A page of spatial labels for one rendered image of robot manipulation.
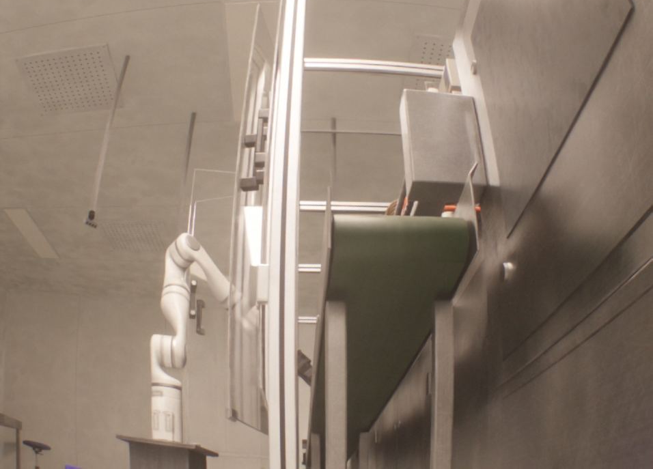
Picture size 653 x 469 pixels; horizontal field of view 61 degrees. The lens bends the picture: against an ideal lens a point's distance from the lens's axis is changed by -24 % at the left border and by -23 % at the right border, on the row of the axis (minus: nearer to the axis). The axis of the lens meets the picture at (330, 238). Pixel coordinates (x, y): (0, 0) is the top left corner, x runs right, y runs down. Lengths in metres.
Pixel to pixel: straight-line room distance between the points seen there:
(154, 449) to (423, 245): 1.15
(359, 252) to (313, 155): 3.83
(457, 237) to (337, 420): 0.25
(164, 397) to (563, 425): 1.34
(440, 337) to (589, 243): 0.33
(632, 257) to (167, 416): 1.47
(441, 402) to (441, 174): 0.32
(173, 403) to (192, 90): 2.48
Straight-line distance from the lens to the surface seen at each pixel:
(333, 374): 0.83
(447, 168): 0.96
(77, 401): 7.59
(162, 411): 1.81
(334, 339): 0.84
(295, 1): 1.35
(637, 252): 0.50
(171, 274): 2.08
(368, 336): 1.03
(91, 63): 3.79
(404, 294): 0.87
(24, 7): 3.53
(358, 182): 4.91
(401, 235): 0.77
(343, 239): 0.76
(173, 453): 1.74
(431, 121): 1.00
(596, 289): 0.58
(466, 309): 1.18
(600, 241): 0.57
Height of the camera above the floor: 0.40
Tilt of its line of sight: 24 degrees up
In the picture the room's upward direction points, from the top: straight up
